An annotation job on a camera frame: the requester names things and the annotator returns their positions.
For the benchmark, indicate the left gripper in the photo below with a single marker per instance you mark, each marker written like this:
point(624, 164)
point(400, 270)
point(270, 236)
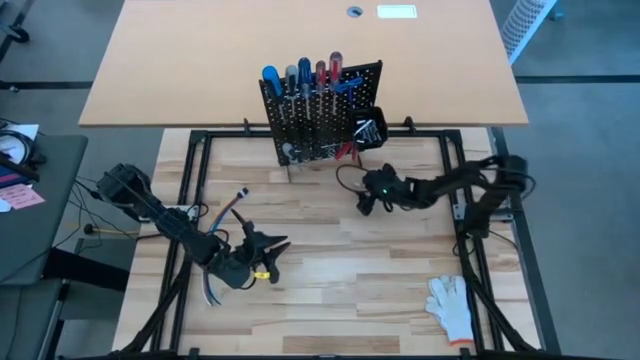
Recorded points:
point(232, 267)

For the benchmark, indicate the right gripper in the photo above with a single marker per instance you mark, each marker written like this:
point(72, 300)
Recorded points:
point(392, 190)

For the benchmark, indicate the small red clear screwdriver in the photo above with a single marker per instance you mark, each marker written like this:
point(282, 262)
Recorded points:
point(320, 72)

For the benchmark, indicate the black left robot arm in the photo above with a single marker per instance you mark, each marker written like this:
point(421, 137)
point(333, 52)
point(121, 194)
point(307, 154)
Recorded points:
point(150, 210)

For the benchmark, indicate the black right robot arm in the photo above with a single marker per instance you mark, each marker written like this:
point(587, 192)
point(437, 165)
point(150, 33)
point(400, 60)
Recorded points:
point(470, 185)

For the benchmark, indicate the black plastic bin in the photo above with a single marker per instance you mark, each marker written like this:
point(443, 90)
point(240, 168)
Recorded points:
point(382, 125)

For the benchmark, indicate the silver mounting plate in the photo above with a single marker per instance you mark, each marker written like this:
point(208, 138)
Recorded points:
point(459, 212)

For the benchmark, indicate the black metal pegboard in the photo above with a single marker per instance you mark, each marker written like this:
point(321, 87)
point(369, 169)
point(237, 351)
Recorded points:
point(367, 85)

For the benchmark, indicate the white work glove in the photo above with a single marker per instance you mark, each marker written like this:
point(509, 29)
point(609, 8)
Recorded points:
point(450, 310)

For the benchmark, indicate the white rectangular plate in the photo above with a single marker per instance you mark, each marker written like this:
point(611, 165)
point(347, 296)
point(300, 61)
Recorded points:
point(396, 11)

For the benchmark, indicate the white perforated panel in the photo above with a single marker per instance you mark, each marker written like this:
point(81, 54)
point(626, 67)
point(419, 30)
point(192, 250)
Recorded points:
point(525, 22)

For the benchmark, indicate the large beige table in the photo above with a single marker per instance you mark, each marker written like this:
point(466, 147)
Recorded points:
point(175, 60)

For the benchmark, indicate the grey desk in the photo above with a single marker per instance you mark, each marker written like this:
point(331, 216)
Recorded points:
point(45, 225)

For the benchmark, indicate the pink paper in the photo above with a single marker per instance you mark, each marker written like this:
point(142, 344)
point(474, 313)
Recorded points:
point(20, 196)

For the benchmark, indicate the white paper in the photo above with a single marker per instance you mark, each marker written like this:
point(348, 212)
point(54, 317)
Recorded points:
point(22, 131)

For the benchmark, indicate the black caster wheel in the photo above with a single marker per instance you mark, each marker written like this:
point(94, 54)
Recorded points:
point(20, 34)

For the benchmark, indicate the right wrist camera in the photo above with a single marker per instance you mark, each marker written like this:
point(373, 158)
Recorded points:
point(365, 206)

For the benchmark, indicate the black aluminium frame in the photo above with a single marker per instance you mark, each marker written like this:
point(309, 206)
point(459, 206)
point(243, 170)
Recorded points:
point(225, 134)

